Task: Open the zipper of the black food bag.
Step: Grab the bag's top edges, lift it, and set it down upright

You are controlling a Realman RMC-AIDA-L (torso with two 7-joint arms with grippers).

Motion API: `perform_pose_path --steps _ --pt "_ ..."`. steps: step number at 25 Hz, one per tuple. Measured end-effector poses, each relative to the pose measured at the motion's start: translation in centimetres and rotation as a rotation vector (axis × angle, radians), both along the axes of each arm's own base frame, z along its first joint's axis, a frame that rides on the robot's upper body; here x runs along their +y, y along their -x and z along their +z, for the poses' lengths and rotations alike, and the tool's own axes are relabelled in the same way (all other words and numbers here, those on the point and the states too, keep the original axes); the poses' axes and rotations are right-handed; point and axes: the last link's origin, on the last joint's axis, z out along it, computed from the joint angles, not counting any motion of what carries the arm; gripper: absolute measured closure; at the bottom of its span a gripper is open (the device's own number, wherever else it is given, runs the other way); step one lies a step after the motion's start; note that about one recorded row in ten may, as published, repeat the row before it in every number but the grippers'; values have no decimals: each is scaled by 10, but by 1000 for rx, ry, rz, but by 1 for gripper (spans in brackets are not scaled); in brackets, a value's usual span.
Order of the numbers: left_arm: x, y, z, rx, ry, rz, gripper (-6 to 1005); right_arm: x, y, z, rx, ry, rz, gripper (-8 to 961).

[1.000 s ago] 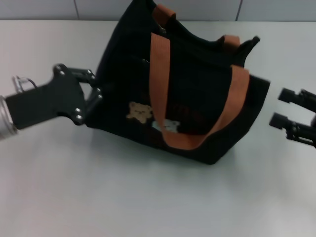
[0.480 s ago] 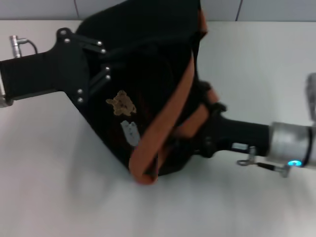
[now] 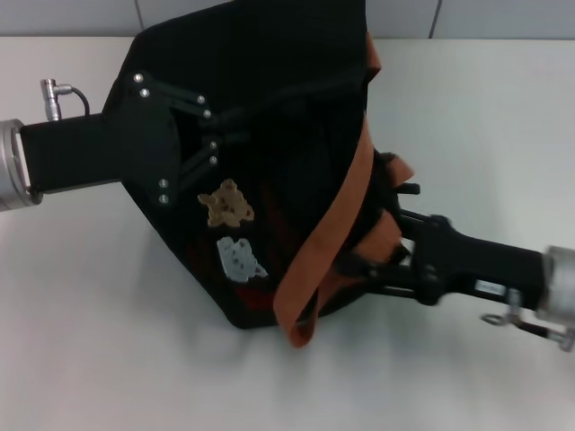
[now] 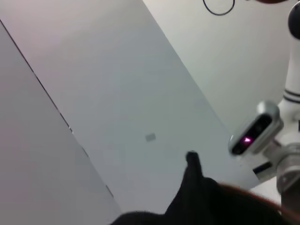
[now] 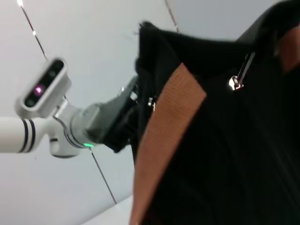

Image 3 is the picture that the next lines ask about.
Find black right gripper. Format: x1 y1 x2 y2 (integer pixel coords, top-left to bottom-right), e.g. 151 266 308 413
341 183 547 311

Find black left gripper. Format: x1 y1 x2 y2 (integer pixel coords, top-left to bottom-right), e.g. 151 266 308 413
20 71 251 207

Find black food bag brown straps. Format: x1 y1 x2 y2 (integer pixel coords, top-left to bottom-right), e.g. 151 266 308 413
102 0 417 350

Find right gripper connector with cable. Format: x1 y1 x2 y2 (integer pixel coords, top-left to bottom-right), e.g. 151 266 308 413
480 289 575 354

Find gripper connector with cable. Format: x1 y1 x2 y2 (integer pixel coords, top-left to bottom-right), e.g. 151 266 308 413
40 78 93 121
480 289 575 354

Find left gripper connector with cable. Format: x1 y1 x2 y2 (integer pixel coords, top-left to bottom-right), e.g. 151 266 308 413
40 78 93 121

